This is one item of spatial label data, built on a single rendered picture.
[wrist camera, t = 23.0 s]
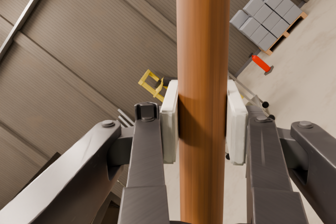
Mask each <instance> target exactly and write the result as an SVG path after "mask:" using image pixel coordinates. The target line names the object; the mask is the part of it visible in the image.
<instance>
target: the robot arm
mask: <svg viewBox="0 0 336 224"><path fill-rule="evenodd" d="M134 114H135V123H134V126H131V127H126V128H121V123H120V122H119V121H116V120H103V121H102V122H99V123H97V124H96V125H95V126H94V127H93V128H92V129H90V130H89V131H88V132H87V133H86V134H85V135H84V136H83V137H82V138H80V139H79V140H78V141H77V142H76V143H75V144H74V145H73V146H71V147H70V148H69V149H68V150H67V151H66V152H65V153H64V154H63V155H61V156H60V157H59V158H58V159H57V160H56V161H55V162H54V163H53V164H51V165H50V166H49V167H48V168H47V169H46V170H45V171H44V172H43V173H41V174H40V175H39V176H38V177H37V178H36V179H35V180H34V181H33V182H31V183H30V184H29V185H28V186H27V187H26V188H25V189H24V190H23V191H21V192H20V193H19V194H18V195H17V196H16V197H15V198H14V199H13V200H11V201H10V202H9V203H8V204H7V205H6V206H5V207H4V208H3V209H1V210H0V224H90V223H91V222H92V220H93V218H94V217H95V215H96V214H97V212H98V210H99V209H100V207H101V206H102V204H103V203H104V201H105V199H106V198H107V196H108V195H109V193H110V191H111V190H112V188H113V187H114V185H115V183H116V182H117V180H118V179H119V177H120V176H121V174H122V172H123V171H124V165H127V164H129V169H128V176H127V184H126V187H123V190H122V196H121V203H120V209H119V216H118V222H117V224H192V223H188V222H183V221H178V220H170V218H169V207H168V196H167V186H166V184H165V173H164V164H174V162H176V156H177V147H178V139H179V107H178V80H171V81H170V82H169V85H168V88H167V91H166V94H165V97H164V100H163V103H162V106H159V104H158V103H156V102H149V101H147V102H140V103H137V104H135V105H134ZM225 136H226V141H227V147H228V152H229V157H230V163H232V164H233V165H234V166H243V165H244V164H245V163H246V173H245V178H246V223H236V224H309V221H308V218H307V215H306V211H305V208H304V204H303V201H302V198H301V195H300V192H301V193H302V195H303V196H304V197H305V199H306V200H307V202H308V203H309V204H310V206H311V207H312V208H313V210H314V211H315V212H316V214H317V215H318V217H319V218H320V219H321V221H322V222H323V223H324V224H336V138H334V137H333V136H332V135H330V134H329V133H328V132H327V131H325V130H324V129H323V128H321V127H320V126H319V125H317V124H315V123H312V122H310V121H305V120H303V121H295V122H292V124H291V127H290V129H285V128H279V127H277V126H276V123H275V121H274V120H273V119H272V118H269V117H266V116H265V114H264V112H263V111H262V109H261V108H260V107H258V106H256V105H245V104H244V102H243V100H242V98H241V95H240V93H239V91H238V89H237V86H236V84H235V82H234V81H233V80H232V79H228V80H227V103H226V134H225ZM290 178H291V180H292V181H293V182H294V184H295V185H296V186H297V188H298V189H299V191H300V192H296V191H293V187H292V183H291V180H290Z"/></svg>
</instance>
